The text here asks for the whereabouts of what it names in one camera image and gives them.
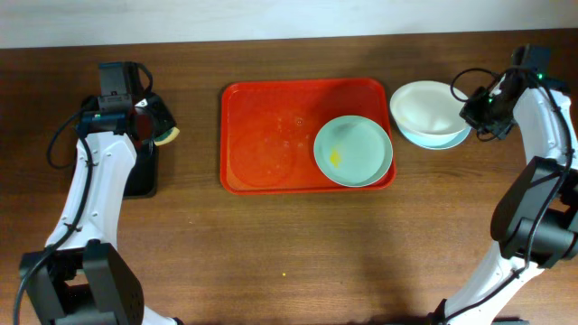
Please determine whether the light green plate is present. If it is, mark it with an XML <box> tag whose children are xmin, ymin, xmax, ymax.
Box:
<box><xmin>312</xmin><ymin>116</ymin><xmax>394</xmax><ymax>188</ymax></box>

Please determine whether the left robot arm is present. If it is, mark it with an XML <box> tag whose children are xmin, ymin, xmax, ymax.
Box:
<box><xmin>12</xmin><ymin>93</ymin><xmax>180</xmax><ymax>324</ymax></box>

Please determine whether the green yellow sponge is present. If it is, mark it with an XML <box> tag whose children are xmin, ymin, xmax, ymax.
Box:
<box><xmin>154</xmin><ymin>127</ymin><xmax>180</xmax><ymax>146</ymax></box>

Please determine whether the black tray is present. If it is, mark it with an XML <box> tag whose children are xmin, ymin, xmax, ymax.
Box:
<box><xmin>79</xmin><ymin>94</ymin><xmax>159</xmax><ymax>200</ymax></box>

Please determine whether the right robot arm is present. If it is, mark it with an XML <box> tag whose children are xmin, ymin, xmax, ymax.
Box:
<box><xmin>426</xmin><ymin>66</ymin><xmax>577</xmax><ymax>324</ymax></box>

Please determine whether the white plate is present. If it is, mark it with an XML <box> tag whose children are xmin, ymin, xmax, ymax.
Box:
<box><xmin>390</xmin><ymin>80</ymin><xmax>468</xmax><ymax>137</ymax></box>

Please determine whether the red plastic tray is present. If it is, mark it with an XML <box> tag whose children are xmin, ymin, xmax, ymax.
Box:
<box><xmin>219</xmin><ymin>78</ymin><xmax>391</xmax><ymax>195</ymax></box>

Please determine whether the light blue plate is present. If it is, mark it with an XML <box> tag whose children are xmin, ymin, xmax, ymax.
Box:
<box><xmin>398</xmin><ymin>125</ymin><xmax>471</xmax><ymax>150</ymax></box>

